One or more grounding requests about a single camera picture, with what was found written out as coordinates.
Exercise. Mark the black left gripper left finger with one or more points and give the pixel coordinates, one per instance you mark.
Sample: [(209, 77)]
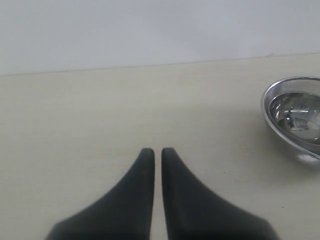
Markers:
[(124, 213)]

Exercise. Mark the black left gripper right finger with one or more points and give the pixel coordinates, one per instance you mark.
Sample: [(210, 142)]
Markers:
[(194, 212)]

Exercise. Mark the steel mesh strainer bowl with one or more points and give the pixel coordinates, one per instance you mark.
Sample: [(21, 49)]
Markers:
[(294, 149)]

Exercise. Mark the small stainless steel bowl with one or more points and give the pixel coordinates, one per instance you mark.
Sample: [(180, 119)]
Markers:
[(298, 115)]

